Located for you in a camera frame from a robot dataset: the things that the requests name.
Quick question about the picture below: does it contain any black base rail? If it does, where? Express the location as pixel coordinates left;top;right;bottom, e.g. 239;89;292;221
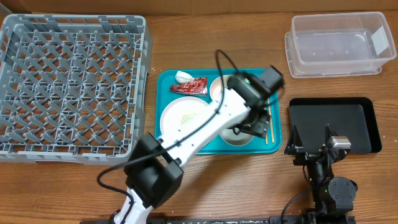
80;215;356;224

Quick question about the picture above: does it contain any teal plastic tray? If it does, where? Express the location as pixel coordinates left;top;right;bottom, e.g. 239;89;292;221
155;69;282;155

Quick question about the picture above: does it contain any white crumpled napkin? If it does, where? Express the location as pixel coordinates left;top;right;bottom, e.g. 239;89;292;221
175;70;194;84

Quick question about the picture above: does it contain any pink bowl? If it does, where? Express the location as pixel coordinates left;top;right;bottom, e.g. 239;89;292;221
209;77;222;101

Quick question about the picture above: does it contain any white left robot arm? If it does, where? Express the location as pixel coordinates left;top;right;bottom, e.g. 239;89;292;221
111;66;283;223

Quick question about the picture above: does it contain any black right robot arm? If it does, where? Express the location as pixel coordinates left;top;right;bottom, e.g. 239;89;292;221
280;125;358;224

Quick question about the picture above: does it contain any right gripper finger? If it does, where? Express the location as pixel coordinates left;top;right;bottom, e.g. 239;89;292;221
284;124;303;155
325;124;337;146

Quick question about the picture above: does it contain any grey dishwasher rack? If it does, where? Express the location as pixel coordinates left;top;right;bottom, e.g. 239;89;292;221
1;14;153;166

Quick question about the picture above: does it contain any grey bowl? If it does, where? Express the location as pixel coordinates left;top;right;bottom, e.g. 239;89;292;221
220;129;254;146

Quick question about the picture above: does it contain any clear plastic bin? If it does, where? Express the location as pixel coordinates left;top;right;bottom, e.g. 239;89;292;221
284;12;397;78

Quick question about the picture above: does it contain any black tray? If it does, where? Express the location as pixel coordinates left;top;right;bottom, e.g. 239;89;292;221
289;97;382;154

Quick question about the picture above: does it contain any wooden chopstick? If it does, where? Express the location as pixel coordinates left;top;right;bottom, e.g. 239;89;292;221
267;98;275;143
265;130;269;145

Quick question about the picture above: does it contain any white dinner plate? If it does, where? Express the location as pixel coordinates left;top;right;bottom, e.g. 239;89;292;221
159;96;208;134

